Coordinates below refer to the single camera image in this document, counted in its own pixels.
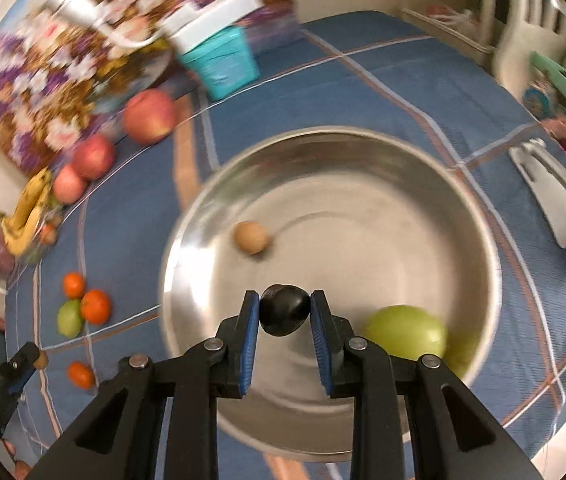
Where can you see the pink white bag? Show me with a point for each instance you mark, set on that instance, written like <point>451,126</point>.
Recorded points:
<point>443,12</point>

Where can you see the green jujube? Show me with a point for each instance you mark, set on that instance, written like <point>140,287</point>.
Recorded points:
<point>405,335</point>
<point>69,317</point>

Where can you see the clear glass fruit bowl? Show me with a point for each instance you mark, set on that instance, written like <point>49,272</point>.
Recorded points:
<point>38,255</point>

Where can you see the white wooden shelf unit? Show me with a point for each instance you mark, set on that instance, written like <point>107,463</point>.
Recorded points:
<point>523,25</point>

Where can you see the teal booklet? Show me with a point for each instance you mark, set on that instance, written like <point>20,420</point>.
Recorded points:
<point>553,67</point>

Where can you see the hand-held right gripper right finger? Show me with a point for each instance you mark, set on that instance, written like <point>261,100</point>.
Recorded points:
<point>319,340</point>

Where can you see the teal plastic house box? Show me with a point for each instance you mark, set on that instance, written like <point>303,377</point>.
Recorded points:
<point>220,62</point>

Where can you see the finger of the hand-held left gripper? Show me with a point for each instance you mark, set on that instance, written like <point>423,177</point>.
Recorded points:
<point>23,360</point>

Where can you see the large red apple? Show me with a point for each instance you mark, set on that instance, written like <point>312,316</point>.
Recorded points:
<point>149,116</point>

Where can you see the yellow banana bunch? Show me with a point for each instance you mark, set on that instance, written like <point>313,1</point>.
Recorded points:
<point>25,215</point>

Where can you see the round cartoon tin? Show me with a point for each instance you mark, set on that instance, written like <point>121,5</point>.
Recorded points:
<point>533,99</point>

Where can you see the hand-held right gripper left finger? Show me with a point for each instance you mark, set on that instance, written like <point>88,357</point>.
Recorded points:
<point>252,340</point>

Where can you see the medium red apple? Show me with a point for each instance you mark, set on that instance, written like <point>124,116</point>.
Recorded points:
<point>94,156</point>

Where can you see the round stainless steel plate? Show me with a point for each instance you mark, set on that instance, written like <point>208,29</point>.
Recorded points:
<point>363,220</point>

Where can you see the white tablet stand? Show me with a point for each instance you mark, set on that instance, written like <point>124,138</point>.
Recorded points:
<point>548,190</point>

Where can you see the floral painting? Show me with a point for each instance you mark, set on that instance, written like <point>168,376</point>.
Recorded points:
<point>38,75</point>

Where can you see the dark purple plum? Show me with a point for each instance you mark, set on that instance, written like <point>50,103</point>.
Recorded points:
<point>285,310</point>

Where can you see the orange tangerine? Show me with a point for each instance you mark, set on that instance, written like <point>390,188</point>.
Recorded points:
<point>81,375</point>
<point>96,306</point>
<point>74,285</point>

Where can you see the white power strip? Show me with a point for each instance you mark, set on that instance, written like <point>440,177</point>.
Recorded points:
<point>208,10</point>

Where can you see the small pink apple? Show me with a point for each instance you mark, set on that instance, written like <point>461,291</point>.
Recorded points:
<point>69,184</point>

